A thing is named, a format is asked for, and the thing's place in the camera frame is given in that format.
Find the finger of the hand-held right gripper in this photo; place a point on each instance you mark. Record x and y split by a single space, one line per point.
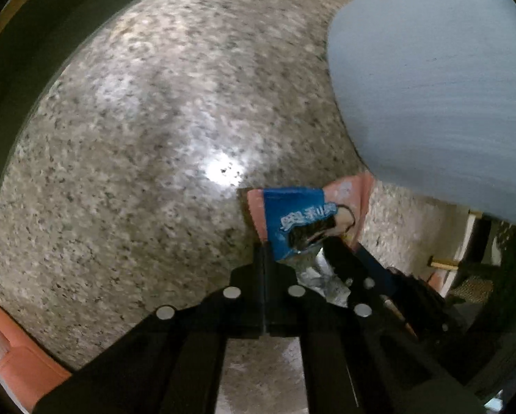
344 258

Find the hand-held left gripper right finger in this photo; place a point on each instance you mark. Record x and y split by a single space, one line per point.
279 297

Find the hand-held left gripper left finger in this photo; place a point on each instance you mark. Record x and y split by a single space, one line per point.
258 271

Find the blue orange snack wrapper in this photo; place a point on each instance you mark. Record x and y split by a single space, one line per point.
297 211

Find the orange pink object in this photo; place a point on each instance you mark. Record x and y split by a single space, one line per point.
21 366

